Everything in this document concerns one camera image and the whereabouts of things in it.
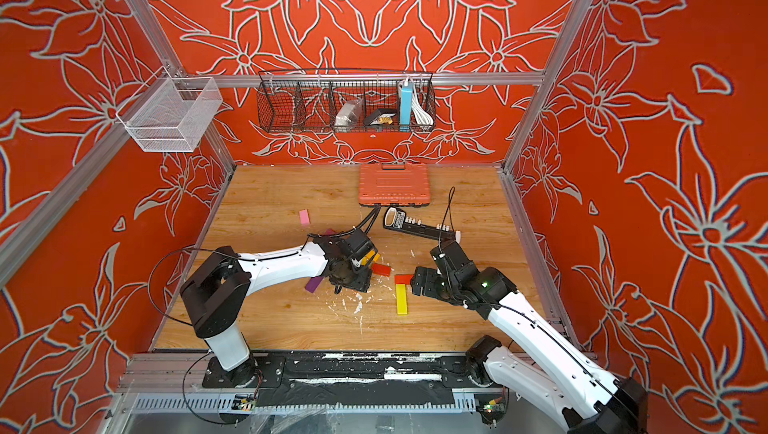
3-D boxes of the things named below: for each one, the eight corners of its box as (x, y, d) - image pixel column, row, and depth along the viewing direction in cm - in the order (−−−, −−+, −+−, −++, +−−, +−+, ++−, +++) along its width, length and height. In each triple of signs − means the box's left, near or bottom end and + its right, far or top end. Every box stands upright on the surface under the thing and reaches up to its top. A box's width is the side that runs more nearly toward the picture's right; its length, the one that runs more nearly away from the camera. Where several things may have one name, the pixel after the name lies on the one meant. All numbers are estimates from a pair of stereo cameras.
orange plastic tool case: (357, 207, 107) (356, 200, 104) (360, 170, 119) (359, 163, 116) (431, 206, 107) (432, 199, 104) (426, 170, 119) (427, 163, 116)
